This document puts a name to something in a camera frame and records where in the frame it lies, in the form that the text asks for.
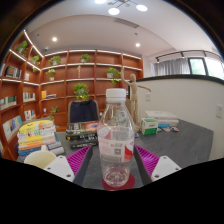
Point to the dark blue chair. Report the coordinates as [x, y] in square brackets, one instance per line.
[83, 111]

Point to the branched ceiling lamp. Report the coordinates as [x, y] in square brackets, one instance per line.
[114, 10]

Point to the clear plastic water bottle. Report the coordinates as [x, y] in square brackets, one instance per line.
[116, 146]

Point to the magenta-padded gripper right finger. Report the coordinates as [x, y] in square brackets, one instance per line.
[163, 166]

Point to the window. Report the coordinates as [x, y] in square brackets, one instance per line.
[208, 68]

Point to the grey window curtain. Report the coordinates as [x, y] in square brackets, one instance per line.
[171, 66]

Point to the wooden artist mannequin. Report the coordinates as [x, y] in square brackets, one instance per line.
[134, 96]

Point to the flat round red coaster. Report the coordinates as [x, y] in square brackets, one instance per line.
[130, 185]

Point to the green and white box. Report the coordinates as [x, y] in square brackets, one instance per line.
[149, 126]

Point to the recessed ceiling spotlight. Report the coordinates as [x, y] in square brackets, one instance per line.
[54, 39]
[137, 44]

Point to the orange wooden shelf unit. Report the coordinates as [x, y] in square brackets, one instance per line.
[63, 86]

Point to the white wall socket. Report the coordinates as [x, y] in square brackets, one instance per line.
[219, 111]

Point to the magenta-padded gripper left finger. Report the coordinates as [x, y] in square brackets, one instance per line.
[61, 166]

